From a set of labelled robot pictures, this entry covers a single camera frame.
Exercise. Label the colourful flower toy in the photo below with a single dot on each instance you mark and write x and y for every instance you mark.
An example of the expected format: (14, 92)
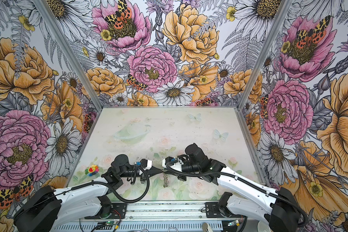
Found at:
(92, 170)

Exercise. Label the slotted grey cable duct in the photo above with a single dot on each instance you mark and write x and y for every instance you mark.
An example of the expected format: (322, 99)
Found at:
(150, 226)

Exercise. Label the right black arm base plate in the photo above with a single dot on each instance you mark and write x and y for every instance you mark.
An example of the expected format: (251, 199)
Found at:
(213, 210)

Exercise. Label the white paper cup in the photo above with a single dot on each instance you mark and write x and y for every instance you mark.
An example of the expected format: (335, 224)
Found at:
(263, 227)

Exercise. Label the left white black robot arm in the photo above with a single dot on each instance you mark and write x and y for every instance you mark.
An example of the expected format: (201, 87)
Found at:
(97, 190)

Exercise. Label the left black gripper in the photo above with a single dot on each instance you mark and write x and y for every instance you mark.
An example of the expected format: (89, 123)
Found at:
(154, 170)

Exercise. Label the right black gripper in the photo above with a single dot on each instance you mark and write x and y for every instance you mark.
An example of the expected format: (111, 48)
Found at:
(182, 178)

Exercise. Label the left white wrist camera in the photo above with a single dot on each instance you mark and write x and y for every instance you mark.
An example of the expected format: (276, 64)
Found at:
(145, 164)

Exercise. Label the small circuit board with wires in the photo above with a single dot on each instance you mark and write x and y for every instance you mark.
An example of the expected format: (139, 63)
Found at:
(108, 226)

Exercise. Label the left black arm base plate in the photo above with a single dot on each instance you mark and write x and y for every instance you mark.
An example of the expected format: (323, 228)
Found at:
(116, 209)

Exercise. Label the aluminium mounting rail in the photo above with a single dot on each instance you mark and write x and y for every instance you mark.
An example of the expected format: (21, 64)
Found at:
(162, 210)

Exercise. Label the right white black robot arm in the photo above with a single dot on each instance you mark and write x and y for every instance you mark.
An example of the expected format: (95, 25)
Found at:
(197, 164)

